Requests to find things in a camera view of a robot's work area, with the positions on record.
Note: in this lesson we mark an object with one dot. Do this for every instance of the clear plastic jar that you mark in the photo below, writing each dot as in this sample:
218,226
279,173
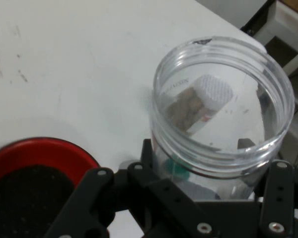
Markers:
275,86

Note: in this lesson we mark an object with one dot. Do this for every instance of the red bowl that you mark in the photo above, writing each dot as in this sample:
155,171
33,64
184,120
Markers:
52,151

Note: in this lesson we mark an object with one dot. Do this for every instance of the white furniture frame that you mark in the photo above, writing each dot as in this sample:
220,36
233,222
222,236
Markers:
288,24

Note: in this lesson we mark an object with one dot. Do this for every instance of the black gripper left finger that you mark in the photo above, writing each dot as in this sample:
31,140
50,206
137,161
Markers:
164,198

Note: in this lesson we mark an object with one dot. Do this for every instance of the white capped spice jar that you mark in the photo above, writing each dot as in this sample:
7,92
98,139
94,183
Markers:
208,99

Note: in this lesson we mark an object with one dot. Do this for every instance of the black seeds heap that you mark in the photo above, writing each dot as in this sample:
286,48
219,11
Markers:
27,198

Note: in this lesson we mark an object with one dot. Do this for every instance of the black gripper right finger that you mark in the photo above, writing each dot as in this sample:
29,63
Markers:
278,198

